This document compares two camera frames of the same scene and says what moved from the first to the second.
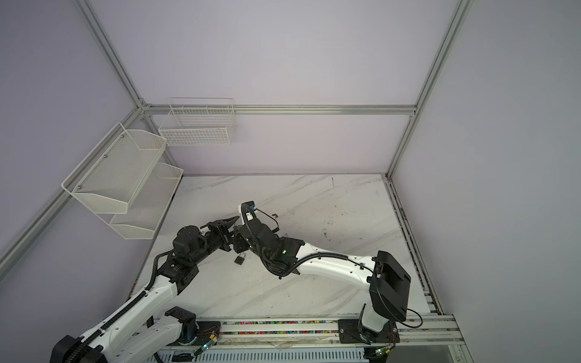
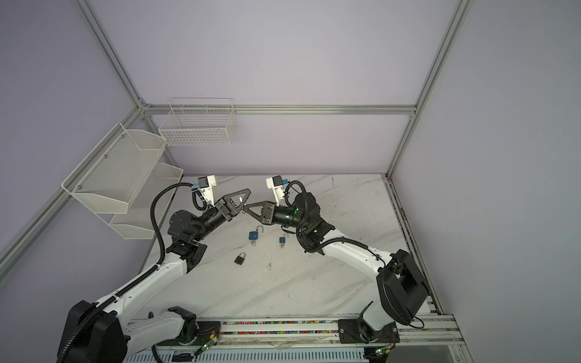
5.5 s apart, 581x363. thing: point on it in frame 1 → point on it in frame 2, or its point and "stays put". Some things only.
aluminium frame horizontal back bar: x=279 y=109 stays put
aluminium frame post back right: x=454 y=28 stays put
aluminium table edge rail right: x=414 y=246 stays put
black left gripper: x=222 y=224 → x=225 y=209
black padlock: x=240 y=259 stays put
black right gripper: x=238 y=235 → x=268 y=214
